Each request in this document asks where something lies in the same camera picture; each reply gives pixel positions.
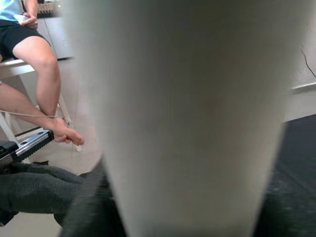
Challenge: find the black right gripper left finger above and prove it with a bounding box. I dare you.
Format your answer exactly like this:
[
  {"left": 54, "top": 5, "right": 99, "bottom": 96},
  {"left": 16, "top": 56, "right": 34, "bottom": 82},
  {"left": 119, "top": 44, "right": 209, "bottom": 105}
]
[{"left": 59, "top": 158, "right": 127, "bottom": 237}]

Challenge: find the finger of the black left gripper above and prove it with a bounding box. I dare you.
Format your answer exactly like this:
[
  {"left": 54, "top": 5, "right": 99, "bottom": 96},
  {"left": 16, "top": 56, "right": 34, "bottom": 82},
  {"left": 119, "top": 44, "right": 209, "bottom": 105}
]
[{"left": 0, "top": 162, "right": 86, "bottom": 215}]

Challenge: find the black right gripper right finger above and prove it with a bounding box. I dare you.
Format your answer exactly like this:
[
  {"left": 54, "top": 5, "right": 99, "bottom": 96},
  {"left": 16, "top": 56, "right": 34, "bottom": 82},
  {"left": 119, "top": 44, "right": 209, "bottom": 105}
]
[{"left": 252, "top": 172, "right": 316, "bottom": 237}]

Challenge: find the white phone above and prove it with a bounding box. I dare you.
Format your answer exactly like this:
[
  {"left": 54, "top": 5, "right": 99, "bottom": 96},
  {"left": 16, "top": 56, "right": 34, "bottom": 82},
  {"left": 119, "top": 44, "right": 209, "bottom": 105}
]
[{"left": 13, "top": 13, "right": 30, "bottom": 25}]

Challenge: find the white plastic table leg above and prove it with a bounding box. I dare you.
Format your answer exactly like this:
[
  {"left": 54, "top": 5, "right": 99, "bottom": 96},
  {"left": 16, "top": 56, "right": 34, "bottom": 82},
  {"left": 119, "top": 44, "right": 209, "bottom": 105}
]
[{"left": 63, "top": 0, "right": 315, "bottom": 237}]

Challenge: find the person's hand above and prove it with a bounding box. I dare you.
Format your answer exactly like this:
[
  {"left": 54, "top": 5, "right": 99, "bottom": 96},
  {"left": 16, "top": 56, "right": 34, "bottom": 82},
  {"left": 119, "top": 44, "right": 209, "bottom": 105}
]
[{"left": 19, "top": 13, "right": 39, "bottom": 30}]

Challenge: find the white stool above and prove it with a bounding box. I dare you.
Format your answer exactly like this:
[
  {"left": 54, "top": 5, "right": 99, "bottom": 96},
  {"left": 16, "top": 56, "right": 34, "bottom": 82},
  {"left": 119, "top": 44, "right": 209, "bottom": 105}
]
[{"left": 0, "top": 58, "right": 83, "bottom": 153}]

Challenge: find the seated person blue shirt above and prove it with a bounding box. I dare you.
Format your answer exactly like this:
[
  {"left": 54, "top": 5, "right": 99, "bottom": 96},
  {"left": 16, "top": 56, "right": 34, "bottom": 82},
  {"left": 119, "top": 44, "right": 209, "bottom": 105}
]
[{"left": 0, "top": 0, "right": 51, "bottom": 60}]

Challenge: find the grey cabinet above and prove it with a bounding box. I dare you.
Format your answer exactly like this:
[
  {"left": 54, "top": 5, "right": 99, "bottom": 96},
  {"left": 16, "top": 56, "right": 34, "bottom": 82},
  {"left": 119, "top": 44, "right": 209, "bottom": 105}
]
[{"left": 37, "top": 17, "right": 75, "bottom": 60}]

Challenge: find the thin beige cord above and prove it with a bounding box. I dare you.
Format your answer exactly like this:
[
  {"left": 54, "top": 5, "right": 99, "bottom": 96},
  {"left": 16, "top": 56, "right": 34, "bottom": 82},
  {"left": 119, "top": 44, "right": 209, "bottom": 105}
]
[{"left": 0, "top": 111, "right": 70, "bottom": 122}]

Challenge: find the thin black wall cable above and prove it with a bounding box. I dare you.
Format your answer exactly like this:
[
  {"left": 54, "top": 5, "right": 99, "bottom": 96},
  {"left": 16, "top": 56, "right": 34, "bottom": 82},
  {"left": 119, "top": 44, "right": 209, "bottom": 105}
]
[{"left": 300, "top": 44, "right": 316, "bottom": 79}]

